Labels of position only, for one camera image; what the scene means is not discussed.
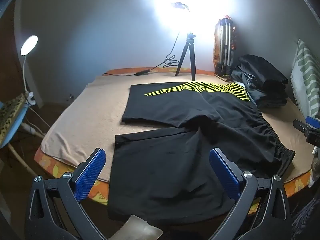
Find person's grey clothing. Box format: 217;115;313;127
291;199;320;240

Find folded silver tripod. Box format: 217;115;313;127
216;17;234;77

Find light blue board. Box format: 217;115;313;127
0;101;28;148

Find beige blanket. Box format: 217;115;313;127
40;75;313;183

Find ring light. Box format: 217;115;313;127
149;0;227;39

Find black power cable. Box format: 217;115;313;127
102;31;181;77

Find white frame legs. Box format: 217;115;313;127
8;122;46;178

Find black pants with yellow stripes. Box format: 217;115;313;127
107;81;296;227

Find green and white patterned pillow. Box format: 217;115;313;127
290;39;320;121

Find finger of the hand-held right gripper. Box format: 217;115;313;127
293;119;320;137
305;116;320;130

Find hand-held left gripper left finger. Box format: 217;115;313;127
24;148;110;240

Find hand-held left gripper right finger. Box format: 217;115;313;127
209;147;293;240

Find white clamp desk lamp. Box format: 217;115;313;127
20;35;39;105

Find stack of folded dark clothes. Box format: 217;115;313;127
230;54;289;109

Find small camera on ring light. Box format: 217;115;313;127
171;2;191;12

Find small black tripod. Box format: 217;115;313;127
174;32;198;81

